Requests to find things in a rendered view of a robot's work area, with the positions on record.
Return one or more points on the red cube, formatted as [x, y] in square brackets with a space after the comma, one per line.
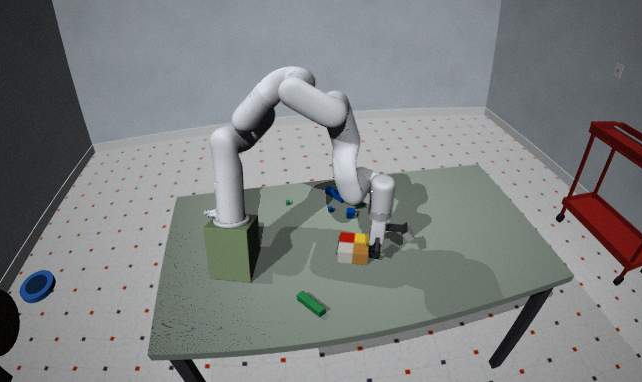
[347, 237]

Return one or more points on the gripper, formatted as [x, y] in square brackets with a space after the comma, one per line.
[377, 231]

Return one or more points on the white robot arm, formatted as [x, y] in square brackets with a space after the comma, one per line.
[290, 86]

